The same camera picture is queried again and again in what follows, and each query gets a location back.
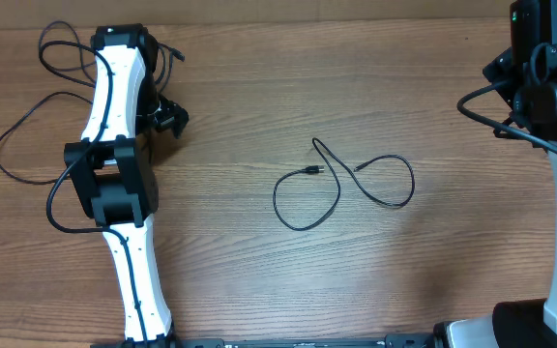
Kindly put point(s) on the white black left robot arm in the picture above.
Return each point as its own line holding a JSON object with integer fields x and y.
{"x": 113, "y": 176}

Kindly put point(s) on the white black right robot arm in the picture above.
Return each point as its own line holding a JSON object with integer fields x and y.
{"x": 518, "y": 103}

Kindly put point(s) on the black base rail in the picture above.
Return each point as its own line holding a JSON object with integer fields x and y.
{"x": 393, "y": 340}

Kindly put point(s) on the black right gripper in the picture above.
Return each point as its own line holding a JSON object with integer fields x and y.
{"x": 501, "y": 72}

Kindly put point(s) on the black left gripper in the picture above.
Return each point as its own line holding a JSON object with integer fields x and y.
{"x": 173, "y": 113}

